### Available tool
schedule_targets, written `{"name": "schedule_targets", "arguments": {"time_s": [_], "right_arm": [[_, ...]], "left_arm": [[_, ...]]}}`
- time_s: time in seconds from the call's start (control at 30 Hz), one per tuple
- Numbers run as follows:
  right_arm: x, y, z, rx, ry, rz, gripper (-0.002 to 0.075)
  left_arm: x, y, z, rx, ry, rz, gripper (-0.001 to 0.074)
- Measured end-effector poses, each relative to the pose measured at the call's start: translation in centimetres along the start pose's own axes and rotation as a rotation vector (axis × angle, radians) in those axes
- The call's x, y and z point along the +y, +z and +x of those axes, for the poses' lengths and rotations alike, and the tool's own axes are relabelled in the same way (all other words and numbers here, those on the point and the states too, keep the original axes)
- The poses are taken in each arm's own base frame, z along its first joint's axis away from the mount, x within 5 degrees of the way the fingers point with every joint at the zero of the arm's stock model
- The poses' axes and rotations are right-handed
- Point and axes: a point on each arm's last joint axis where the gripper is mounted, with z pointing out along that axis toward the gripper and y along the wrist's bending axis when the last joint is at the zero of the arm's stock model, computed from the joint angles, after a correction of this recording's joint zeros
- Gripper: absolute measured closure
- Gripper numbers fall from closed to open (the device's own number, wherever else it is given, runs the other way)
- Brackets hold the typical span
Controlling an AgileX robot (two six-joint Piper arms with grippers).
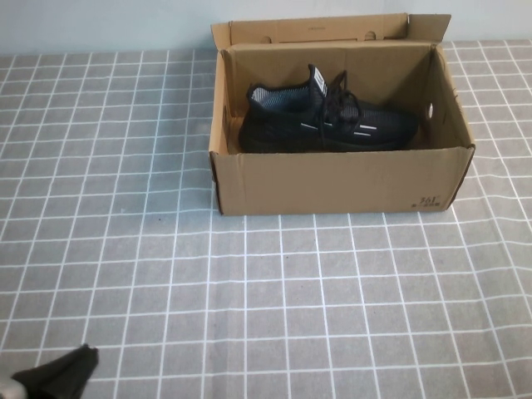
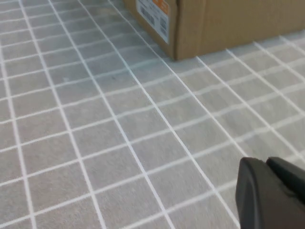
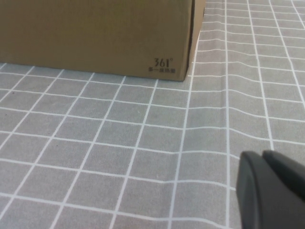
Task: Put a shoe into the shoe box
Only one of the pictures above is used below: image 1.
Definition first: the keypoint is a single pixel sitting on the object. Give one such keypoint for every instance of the grey white-checked tablecloth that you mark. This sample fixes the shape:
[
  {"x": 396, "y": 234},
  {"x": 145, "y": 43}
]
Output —
[{"x": 291, "y": 311}]

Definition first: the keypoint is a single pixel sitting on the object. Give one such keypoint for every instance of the black knit sneaker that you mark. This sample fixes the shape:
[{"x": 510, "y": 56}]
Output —
[{"x": 282, "y": 133}]

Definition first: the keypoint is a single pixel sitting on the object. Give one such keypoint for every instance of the brown cardboard shoe box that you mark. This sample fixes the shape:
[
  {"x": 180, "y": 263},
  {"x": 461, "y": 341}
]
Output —
[{"x": 332, "y": 183}]

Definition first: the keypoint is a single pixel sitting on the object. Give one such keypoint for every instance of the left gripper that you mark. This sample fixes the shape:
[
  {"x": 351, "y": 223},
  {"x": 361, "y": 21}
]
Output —
[{"x": 10, "y": 390}]

